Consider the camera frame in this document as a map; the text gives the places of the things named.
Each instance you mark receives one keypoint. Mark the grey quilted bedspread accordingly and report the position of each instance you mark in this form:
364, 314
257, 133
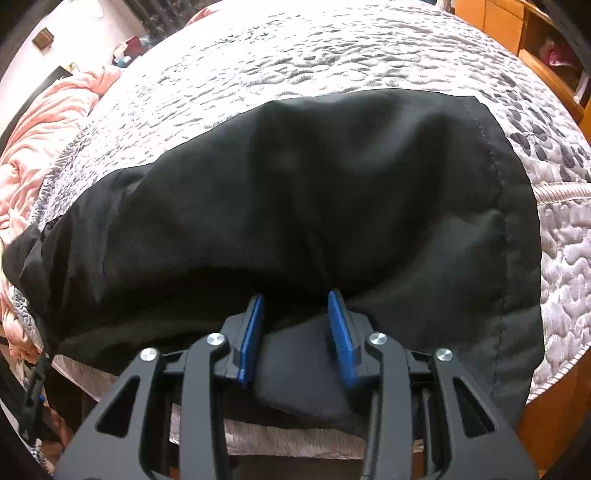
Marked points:
323, 55

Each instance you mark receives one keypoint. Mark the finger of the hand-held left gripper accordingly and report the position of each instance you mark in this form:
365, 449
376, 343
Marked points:
36, 383

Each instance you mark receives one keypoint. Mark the wooden cabinet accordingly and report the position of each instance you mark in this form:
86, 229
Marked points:
498, 18

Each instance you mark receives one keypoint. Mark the red cloth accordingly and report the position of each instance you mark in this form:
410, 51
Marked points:
135, 45

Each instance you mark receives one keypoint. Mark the brown wall box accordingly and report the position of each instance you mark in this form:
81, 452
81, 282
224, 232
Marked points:
44, 39

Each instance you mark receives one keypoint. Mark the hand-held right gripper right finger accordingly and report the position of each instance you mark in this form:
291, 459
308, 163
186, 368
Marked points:
342, 344

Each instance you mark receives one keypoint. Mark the dark patterned curtain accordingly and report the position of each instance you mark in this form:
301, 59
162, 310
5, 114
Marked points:
157, 14

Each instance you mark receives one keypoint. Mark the black pants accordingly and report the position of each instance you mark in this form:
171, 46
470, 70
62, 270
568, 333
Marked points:
300, 207

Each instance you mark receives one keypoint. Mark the pink comforter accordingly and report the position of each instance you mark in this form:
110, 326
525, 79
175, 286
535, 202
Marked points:
41, 138

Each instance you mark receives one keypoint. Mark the pink bag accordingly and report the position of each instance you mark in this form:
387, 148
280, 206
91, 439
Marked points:
556, 55

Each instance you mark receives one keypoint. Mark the black headboard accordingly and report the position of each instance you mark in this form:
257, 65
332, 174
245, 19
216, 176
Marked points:
44, 83

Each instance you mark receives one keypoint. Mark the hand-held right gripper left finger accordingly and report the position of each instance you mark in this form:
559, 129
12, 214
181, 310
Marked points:
251, 344

